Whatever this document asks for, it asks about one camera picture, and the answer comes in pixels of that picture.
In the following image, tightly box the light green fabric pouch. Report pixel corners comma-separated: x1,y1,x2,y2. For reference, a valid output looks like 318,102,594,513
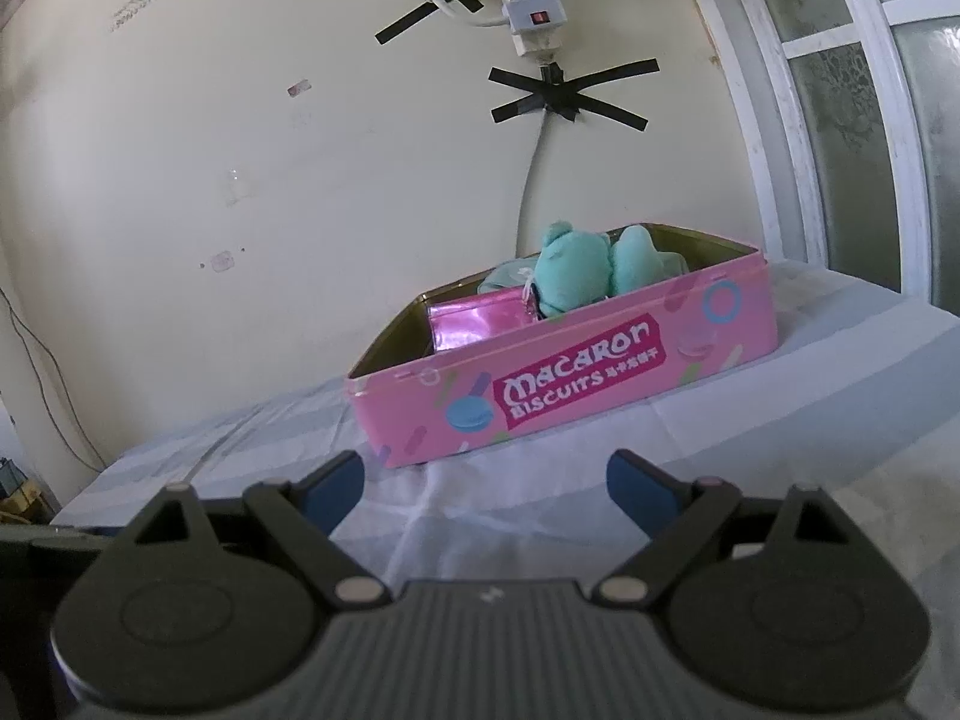
478,251,687,298

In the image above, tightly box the yellow plastic object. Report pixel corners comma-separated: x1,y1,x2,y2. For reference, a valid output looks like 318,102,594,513
0,456,59,527

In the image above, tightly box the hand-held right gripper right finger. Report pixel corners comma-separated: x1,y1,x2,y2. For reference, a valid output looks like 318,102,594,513
597,449,857,608

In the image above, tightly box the white framed frosted window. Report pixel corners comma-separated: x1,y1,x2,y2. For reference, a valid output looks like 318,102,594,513
667,0,960,310

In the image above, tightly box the grey power cable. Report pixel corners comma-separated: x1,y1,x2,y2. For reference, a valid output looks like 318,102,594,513
513,52,562,256

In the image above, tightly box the pink biscuit tin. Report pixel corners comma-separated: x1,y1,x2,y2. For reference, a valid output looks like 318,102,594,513
346,223,779,470

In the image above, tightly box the pink foil box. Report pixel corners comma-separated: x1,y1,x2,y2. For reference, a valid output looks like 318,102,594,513
426,286,541,355

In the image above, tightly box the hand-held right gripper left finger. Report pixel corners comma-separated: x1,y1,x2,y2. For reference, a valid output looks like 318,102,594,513
112,450,392,608

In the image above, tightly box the teal plush toy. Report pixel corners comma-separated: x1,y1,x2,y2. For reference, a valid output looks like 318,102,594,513
534,220,666,320

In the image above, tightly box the striped pale blue bed sheet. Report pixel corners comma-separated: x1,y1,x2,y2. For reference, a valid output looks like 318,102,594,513
51,251,960,620

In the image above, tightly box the thin black wall wire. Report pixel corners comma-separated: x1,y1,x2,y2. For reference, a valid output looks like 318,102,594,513
0,287,107,475

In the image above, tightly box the black tape cross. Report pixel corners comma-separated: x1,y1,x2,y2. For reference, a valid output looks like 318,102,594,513
374,0,497,47
488,58,662,135

